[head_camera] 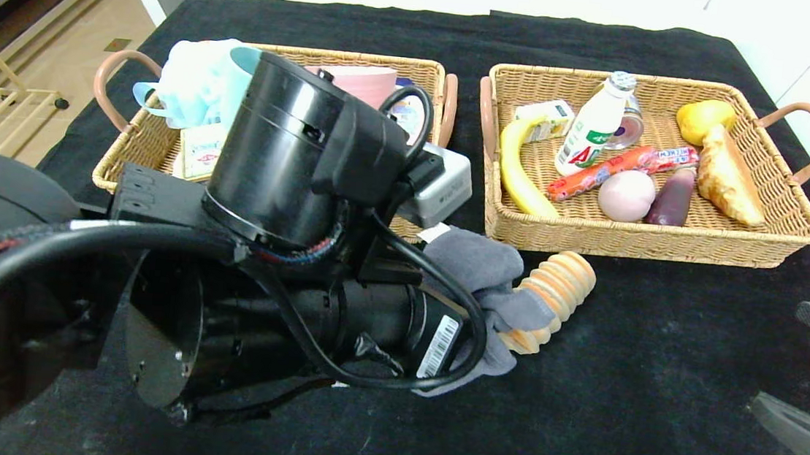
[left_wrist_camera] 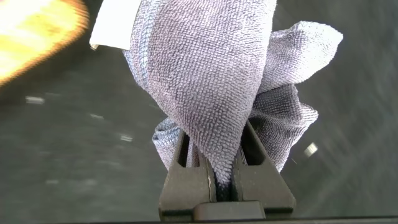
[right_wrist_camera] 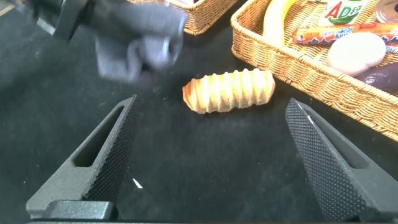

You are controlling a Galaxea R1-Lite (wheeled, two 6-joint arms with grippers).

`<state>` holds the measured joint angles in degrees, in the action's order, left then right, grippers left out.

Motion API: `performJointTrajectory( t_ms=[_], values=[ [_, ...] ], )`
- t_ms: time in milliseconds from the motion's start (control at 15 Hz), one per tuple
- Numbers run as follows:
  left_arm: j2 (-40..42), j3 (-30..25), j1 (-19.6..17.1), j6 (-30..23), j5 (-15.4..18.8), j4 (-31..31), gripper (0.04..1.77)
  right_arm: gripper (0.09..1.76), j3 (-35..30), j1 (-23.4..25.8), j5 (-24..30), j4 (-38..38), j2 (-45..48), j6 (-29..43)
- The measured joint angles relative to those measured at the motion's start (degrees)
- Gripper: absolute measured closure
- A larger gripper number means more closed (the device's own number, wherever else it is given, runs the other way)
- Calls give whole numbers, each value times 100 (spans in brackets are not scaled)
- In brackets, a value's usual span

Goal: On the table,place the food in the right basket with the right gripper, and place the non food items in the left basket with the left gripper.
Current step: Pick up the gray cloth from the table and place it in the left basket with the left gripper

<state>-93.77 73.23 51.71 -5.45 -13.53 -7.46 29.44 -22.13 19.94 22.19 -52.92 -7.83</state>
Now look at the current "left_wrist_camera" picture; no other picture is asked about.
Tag striped bread roll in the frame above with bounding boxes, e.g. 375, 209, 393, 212
0, 0, 90, 88

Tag grey towel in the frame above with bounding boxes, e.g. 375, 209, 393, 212
89, 0, 345, 189

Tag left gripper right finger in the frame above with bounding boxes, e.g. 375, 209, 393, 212
230, 119, 297, 220

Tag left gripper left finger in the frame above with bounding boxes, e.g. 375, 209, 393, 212
158, 129, 218, 222

